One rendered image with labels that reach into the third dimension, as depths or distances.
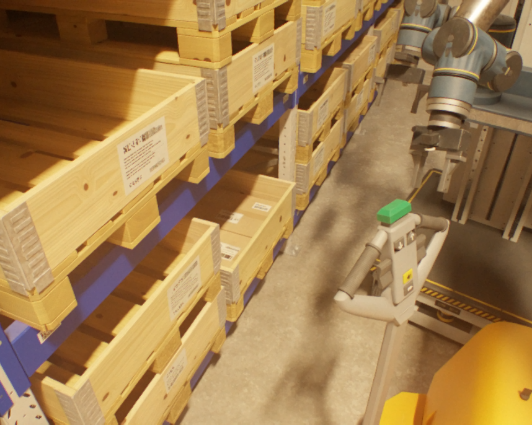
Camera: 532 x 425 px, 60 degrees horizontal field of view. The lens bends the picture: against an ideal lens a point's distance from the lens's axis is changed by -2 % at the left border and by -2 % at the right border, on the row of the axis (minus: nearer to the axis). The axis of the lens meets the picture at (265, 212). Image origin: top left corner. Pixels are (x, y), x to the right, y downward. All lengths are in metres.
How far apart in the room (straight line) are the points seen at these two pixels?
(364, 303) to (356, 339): 1.56
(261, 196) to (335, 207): 0.92
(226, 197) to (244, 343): 0.84
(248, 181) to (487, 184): 1.38
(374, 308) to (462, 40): 0.65
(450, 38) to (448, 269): 1.63
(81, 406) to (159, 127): 0.78
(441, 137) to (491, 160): 1.68
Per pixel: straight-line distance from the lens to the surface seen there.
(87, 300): 1.37
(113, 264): 1.41
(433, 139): 1.17
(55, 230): 1.11
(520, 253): 2.92
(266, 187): 2.72
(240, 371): 2.49
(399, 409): 2.03
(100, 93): 1.79
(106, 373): 1.45
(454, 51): 1.21
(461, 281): 2.60
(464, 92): 1.20
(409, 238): 1.13
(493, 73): 1.32
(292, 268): 2.99
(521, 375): 1.57
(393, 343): 1.31
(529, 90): 2.53
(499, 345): 1.62
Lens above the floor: 2.03
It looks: 36 degrees down
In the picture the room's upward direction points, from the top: straight up
